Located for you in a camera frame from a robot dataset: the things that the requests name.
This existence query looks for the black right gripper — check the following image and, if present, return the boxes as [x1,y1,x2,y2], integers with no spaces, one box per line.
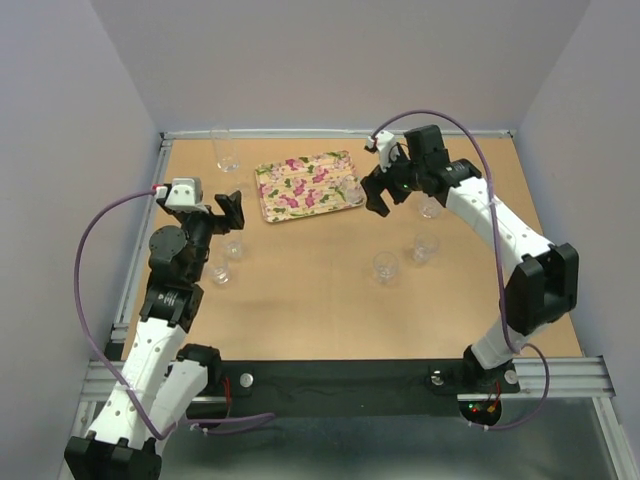
[360,141,425,216]

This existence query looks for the clear faceted glass tumbler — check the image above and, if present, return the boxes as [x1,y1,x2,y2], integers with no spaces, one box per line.
[338,175,365,206]

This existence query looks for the small clear glass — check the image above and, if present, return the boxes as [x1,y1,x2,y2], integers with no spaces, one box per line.
[233,175,251,197]

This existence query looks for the tall clear glass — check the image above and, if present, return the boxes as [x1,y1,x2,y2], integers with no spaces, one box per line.
[210,126,240,173]

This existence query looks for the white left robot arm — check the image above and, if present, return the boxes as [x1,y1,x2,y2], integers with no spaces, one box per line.
[64,179,245,479]

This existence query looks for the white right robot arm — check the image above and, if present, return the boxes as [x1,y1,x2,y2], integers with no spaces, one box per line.
[361,125,579,390]

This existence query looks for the floral patterned tray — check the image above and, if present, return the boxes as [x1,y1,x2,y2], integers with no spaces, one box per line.
[254,150,365,224]

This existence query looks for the clear tumbler right middle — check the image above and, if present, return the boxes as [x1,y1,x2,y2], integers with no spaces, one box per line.
[418,196,443,219]

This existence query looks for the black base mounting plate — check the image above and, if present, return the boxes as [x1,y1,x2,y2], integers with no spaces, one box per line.
[187,359,520,419]

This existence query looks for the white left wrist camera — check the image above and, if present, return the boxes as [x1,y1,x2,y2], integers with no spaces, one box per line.
[165,177,205,212]

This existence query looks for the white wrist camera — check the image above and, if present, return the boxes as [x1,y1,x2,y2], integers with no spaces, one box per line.
[165,177,205,212]
[364,130,400,172]

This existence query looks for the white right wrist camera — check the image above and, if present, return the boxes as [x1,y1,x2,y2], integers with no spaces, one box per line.
[364,130,400,172]

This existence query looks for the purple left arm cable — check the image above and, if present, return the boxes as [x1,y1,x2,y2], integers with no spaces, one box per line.
[73,185,276,441]

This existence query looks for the aluminium front frame rail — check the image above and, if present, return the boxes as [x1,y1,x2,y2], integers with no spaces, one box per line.
[80,357,616,402]

